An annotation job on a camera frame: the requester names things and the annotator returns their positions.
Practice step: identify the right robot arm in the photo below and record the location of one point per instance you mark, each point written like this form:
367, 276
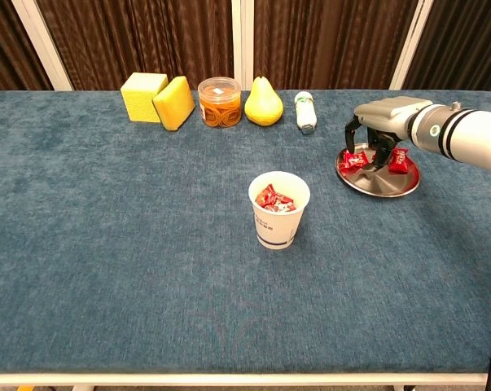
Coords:
465, 134

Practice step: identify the red candy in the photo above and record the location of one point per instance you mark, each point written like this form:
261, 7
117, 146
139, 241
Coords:
266, 193
399, 160
345, 161
286, 202
359, 159

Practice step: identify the clear jar orange contents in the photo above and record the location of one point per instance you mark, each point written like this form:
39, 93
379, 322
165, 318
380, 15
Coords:
220, 110

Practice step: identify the white table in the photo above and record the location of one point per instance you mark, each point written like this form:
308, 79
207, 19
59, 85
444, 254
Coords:
229, 379

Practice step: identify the small white bottle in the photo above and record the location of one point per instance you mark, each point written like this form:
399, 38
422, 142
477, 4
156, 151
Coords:
305, 114

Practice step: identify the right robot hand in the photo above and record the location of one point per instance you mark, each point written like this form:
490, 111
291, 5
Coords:
387, 116

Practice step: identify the yellow sponge cube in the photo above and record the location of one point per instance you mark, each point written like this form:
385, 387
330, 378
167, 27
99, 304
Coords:
141, 97

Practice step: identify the white paper cup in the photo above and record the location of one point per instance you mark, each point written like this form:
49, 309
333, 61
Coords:
277, 232

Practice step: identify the blue table cloth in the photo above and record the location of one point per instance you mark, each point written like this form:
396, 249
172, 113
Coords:
106, 264

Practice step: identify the brown fabric partition panel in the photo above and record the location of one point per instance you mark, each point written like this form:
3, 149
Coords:
330, 36
127, 40
1, 49
465, 40

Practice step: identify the round metal plate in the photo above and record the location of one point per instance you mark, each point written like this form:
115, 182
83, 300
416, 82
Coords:
375, 187

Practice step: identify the yellow rounded sponge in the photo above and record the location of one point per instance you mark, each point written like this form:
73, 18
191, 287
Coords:
174, 104

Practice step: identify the yellow pear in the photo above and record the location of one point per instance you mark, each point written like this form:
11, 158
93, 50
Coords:
263, 106

